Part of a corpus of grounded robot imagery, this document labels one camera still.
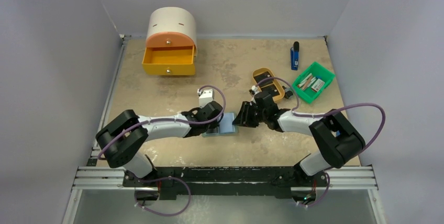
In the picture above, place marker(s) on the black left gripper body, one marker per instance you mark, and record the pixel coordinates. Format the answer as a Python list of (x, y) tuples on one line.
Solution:
[(211, 125)]

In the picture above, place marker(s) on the yellow open drawer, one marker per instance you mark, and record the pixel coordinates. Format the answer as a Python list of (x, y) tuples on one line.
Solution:
[(171, 61)]

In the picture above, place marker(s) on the white and orange drawer cabinet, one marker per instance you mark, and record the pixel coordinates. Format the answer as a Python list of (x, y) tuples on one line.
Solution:
[(171, 27)]

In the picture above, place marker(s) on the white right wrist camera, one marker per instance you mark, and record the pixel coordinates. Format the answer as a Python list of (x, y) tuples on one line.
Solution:
[(254, 90)]

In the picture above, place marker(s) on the blue lighter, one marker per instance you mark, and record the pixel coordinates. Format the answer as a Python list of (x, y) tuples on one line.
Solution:
[(294, 53)]

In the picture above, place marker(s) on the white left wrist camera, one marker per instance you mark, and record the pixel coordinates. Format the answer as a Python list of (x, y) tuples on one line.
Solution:
[(205, 96)]

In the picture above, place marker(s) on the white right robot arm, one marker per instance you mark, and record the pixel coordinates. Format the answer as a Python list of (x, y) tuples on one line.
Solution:
[(336, 138)]

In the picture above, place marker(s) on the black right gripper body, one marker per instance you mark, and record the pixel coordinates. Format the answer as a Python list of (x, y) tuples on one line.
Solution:
[(250, 113)]

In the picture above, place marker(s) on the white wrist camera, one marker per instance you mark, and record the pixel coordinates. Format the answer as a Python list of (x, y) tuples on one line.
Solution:
[(205, 96), (254, 90)]

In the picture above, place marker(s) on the green card holder wallet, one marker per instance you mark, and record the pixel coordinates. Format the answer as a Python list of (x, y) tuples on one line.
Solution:
[(224, 128)]

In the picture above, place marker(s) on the green plastic bin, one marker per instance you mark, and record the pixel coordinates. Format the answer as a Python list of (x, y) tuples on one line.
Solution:
[(306, 78)]

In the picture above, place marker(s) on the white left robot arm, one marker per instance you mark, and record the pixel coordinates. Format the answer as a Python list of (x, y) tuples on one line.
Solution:
[(121, 139)]

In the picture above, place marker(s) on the stack of black cards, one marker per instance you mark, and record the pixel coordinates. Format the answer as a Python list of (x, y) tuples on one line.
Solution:
[(262, 76)]

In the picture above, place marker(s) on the tan oval tray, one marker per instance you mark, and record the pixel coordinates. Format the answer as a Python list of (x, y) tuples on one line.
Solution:
[(270, 85)]

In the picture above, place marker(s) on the small box in bin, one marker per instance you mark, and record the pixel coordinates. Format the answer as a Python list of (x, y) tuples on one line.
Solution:
[(317, 85)]

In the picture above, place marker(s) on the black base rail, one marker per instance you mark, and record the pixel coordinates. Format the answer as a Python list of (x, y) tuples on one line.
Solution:
[(281, 182)]

